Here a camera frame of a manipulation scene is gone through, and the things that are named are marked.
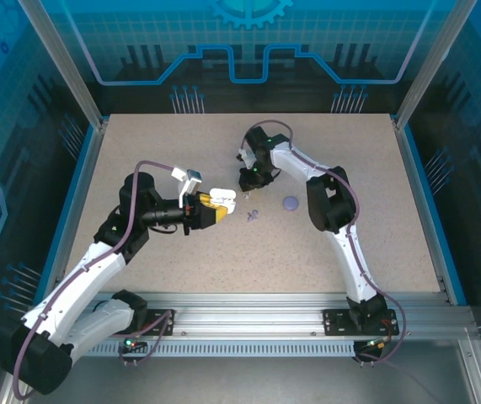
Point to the pale lilac earbud charging case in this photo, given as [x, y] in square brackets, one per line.
[223, 194]

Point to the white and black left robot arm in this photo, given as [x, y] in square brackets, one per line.
[76, 286]

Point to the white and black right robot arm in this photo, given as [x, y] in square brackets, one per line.
[349, 261]

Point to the small purple earpiece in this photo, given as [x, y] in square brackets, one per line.
[252, 216]

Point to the round purple disc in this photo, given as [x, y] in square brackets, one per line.
[290, 203]

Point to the blue table edge strip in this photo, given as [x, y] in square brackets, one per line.
[424, 177]
[76, 177]

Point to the black connector with light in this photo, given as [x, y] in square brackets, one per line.
[375, 345]
[132, 344]

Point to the aluminium side rail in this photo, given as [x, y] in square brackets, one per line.
[85, 177]
[415, 177]

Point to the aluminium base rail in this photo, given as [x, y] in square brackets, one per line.
[244, 311]

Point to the aluminium frame post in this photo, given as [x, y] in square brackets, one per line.
[420, 80]
[78, 80]

